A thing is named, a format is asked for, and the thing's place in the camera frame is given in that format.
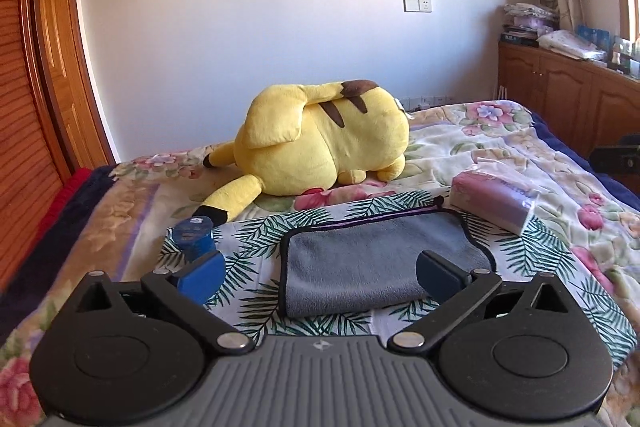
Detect purple grey microfibre towel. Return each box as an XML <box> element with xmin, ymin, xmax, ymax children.
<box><xmin>279</xmin><ymin>196</ymin><xmax>496</xmax><ymax>319</ymax></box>

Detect wooden sideboard cabinet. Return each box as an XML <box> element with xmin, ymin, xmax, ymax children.
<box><xmin>498</xmin><ymin>42</ymin><xmax>639</xmax><ymax>158</ymax></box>

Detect floral bed quilt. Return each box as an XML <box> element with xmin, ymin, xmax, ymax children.
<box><xmin>1</xmin><ymin>100</ymin><xmax>639</xmax><ymax>426</ymax></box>

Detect blue plastic cup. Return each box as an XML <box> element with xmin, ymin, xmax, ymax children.
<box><xmin>168</xmin><ymin>216</ymin><xmax>215</xmax><ymax>262</ymax></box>

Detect blue boxes on sideboard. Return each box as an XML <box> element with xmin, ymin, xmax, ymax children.
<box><xmin>576</xmin><ymin>24</ymin><xmax>612</xmax><ymax>52</ymax></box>

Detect palm leaf print cloth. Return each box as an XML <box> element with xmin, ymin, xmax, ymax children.
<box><xmin>154</xmin><ymin>188</ymin><xmax>639</xmax><ymax>371</ymax></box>

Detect white plastic bag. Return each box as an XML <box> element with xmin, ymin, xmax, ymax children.
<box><xmin>537</xmin><ymin>29</ymin><xmax>606</xmax><ymax>61</ymax></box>

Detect pink tissue pack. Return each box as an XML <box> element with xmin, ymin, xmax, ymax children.
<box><xmin>449</xmin><ymin>170</ymin><xmax>539</xmax><ymax>235</ymax></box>

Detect dark navy blanket edge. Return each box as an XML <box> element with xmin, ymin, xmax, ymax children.
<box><xmin>1</xmin><ymin>166</ymin><xmax>115</xmax><ymax>340</ymax></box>

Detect stack of books and papers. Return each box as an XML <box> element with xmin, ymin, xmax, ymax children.
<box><xmin>500</xmin><ymin>3</ymin><xmax>560</xmax><ymax>48</ymax></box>

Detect red blanket edge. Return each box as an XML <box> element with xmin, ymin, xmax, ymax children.
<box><xmin>27</xmin><ymin>168</ymin><xmax>92</xmax><ymax>255</ymax></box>

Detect yellow Pikachu plush toy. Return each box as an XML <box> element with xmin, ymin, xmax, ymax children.
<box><xmin>194</xmin><ymin>79</ymin><xmax>410</xmax><ymax>225</ymax></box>

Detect wooden wardrobe door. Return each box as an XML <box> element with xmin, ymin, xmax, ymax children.
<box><xmin>1</xmin><ymin>0</ymin><xmax>114</xmax><ymax>285</ymax></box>

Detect white wall switch socket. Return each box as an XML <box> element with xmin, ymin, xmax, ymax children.
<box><xmin>404</xmin><ymin>0</ymin><xmax>433</xmax><ymax>13</ymax></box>

